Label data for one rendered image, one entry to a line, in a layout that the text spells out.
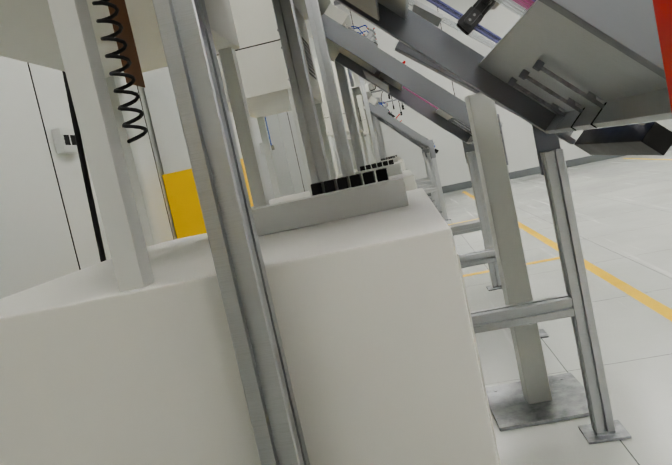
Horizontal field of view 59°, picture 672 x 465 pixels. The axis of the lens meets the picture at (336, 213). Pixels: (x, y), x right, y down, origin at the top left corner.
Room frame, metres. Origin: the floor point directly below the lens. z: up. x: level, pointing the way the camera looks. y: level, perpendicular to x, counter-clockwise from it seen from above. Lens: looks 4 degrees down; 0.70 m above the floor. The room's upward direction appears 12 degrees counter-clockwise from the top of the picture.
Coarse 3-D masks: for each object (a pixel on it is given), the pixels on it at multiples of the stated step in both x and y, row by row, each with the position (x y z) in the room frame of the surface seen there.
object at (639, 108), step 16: (640, 96) 0.80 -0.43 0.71; (656, 96) 0.74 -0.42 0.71; (576, 112) 1.08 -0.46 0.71; (592, 112) 0.98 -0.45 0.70; (608, 112) 0.89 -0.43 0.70; (624, 112) 0.82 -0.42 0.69; (640, 112) 0.76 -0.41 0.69; (656, 112) 0.71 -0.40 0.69; (560, 128) 1.12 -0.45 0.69; (576, 128) 1.03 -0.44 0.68; (592, 128) 0.96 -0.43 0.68
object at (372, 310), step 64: (192, 256) 0.88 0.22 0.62; (320, 256) 0.62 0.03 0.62; (384, 256) 0.61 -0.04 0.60; (448, 256) 0.60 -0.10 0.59; (0, 320) 0.66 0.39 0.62; (64, 320) 0.65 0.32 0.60; (128, 320) 0.64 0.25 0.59; (192, 320) 0.63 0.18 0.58; (320, 320) 0.62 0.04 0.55; (384, 320) 0.61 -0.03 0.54; (448, 320) 0.60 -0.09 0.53; (0, 384) 0.66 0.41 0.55; (64, 384) 0.65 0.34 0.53; (128, 384) 0.64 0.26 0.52; (192, 384) 0.64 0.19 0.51; (320, 384) 0.62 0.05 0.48; (384, 384) 0.61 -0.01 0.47; (448, 384) 0.60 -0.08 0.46; (0, 448) 0.66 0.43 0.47; (64, 448) 0.66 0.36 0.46; (128, 448) 0.65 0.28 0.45; (192, 448) 0.64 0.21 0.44; (256, 448) 0.63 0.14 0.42; (320, 448) 0.62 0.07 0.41; (384, 448) 0.61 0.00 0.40; (448, 448) 0.60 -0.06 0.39
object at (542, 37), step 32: (512, 32) 0.90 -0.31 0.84; (544, 32) 0.81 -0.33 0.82; (576, 32) 0.74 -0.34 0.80; (480, 64) 1.23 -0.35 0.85; (512, 64) 1.07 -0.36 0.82; (544, 64) 0.95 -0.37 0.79; (576, 64) 0.86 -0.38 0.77; (608, 64) 0.78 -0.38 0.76; (640, 64) 0.71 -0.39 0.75; (544, 96) 1.15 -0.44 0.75; (576, 96) 1.01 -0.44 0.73; (608, 96) 0.90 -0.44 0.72
